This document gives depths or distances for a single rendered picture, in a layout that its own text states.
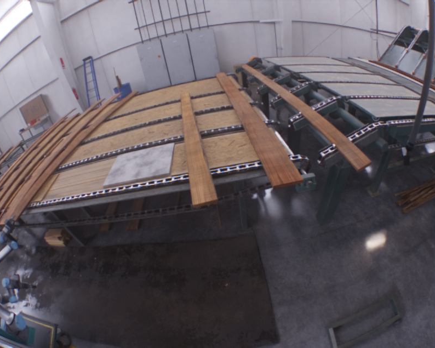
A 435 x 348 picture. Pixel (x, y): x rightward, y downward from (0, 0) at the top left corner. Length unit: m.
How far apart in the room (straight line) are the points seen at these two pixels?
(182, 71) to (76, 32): 4.46
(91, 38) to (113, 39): 0.90
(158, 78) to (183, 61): 0.99
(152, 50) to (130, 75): 1.45
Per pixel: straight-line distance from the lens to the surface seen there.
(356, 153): 1.50
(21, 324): 1.79
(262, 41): 7.45
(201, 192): 1.20
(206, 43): 6.53
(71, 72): 8.48
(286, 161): 1.38
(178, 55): 6.57
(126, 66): 7.62
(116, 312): 2.08
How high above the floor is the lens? 1.69
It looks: 39 degrees down
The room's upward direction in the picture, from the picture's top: 11 degrees counter-clockwise
